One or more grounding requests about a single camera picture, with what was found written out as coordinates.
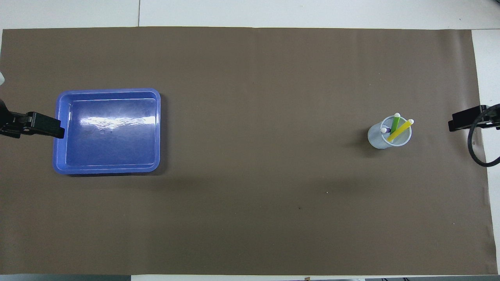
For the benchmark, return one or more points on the blue plastic tray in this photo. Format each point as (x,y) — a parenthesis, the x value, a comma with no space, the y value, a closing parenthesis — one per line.
(113,148)

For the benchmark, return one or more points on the brown paper table mat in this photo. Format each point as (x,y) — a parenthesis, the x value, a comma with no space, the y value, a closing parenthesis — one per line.
(250,218)

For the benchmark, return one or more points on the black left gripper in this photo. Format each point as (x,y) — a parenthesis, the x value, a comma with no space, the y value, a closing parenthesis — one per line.
(11,123)

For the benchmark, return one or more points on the green marker pen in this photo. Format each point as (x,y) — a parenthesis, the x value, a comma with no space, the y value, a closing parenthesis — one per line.
(395,124)

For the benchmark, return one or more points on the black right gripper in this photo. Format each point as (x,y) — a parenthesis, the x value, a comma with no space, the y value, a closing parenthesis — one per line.
(492,117)

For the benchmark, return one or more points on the purple marker pen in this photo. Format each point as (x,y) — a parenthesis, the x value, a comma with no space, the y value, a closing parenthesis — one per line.
(384,129)

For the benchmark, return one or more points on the translucent plastic cup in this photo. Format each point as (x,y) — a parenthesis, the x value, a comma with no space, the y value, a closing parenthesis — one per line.
(375,142)

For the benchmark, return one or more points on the yellow marker pen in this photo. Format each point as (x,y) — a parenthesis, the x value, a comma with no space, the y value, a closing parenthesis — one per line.
(400,130)

